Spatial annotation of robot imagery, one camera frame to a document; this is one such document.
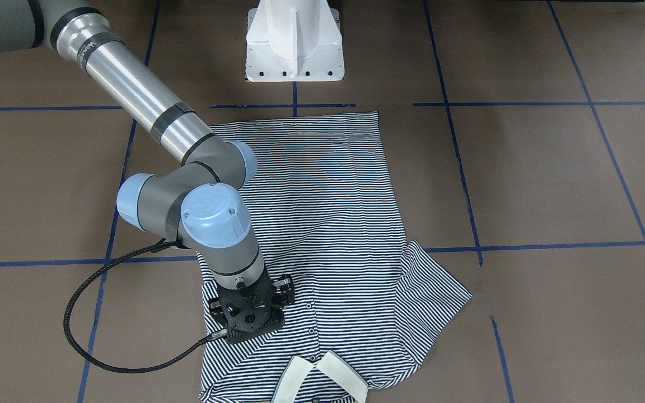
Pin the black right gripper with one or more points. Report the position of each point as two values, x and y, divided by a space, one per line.
285 284

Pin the navy white striped polo shirt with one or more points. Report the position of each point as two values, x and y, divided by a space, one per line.
369 303

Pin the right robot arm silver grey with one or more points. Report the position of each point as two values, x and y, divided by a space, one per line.
64 149

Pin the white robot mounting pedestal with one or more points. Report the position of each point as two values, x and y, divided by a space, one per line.
294 41

